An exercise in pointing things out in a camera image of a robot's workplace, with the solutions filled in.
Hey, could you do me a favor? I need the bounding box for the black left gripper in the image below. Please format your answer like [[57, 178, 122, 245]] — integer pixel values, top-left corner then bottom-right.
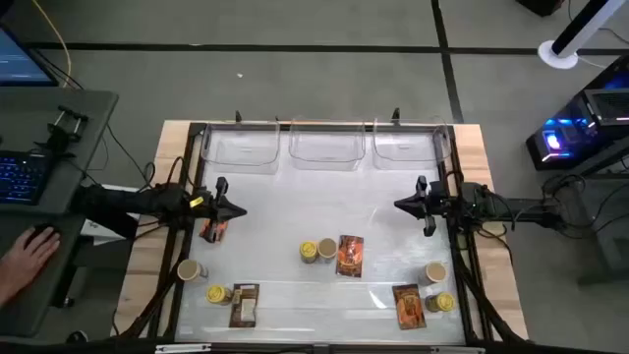
[[196, 177, 248, 243]]

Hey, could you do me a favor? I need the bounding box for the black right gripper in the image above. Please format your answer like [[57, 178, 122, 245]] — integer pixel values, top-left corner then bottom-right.
[[393, 175, 446, 238]]

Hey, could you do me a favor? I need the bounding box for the orange taco seasoning packet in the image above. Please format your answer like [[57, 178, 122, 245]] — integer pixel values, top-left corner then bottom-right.
[[228, 282, 260, 329], [391, 283, 428, 331], [199, 219, 230, 243], [335, 234, 366, 279]]

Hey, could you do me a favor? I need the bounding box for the spice jar with tan lid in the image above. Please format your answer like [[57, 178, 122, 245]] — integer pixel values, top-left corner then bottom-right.
[[176, 259, 209, 283], [316, 237, 339, 264], [418, 261, 448, 287]]

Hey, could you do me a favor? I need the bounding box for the spice jar with yellow lid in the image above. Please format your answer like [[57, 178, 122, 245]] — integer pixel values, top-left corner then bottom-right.
[[205, 284, 233, 307], [425, 291, 457, 314], [299, 240, 319, 265]]

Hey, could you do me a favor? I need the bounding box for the clear plastic bin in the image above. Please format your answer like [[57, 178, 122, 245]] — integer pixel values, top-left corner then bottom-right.
[[372, 116, 452, 171], [200, 120, 281, 176], [288, 117, 368, 172]]

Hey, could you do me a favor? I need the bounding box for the white paper sheet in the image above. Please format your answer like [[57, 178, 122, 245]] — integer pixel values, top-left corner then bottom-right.
[[81, 185, 142, 247]]

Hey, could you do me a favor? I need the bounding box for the computer tower with blue lights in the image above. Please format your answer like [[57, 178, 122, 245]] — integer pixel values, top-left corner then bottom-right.
[[525, 53, 629, 173]]

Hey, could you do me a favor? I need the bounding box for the black computer mouse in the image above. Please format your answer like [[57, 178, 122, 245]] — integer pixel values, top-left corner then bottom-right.
[[29, 222, 63, 242]]

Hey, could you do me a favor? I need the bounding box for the black phone holder clamp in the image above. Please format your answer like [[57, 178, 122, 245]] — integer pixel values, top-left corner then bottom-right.
[[33, 104, 90, 158]]

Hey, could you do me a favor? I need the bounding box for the white floor stand with pole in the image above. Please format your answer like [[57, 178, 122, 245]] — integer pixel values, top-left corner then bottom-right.
[[537, 0, 629, 70]]

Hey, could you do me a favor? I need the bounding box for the person's hand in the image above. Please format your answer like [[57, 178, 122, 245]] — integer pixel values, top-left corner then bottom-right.
[[0, 226, 61, 307]]

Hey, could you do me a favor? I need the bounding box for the laptop with blue backlit keyboard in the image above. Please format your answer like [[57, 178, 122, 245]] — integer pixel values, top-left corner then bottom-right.
[[0, 149, 55, 207]]

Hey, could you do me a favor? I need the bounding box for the grey desk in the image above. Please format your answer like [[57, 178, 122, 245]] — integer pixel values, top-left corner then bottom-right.
[[0, 87, 120, 340]]

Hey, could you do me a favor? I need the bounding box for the black equipment base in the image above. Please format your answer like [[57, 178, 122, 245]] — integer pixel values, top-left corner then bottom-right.
[[515, 0, 566, 17]]

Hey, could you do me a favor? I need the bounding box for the computer monitor with blue screen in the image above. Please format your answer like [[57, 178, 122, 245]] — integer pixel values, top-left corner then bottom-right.
[[0, 24, 60, 89]]

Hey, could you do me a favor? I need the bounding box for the black metal table frame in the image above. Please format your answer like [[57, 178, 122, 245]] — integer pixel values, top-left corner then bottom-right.
[[117, 120, 530, 345]]

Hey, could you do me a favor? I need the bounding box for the silver metal bracket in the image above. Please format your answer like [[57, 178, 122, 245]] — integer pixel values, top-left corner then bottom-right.
[[154, 342, 212, 354]]

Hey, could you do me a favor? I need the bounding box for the yellow cable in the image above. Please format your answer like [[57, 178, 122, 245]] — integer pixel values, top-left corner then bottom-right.
[[30, 0, 73, 89]]

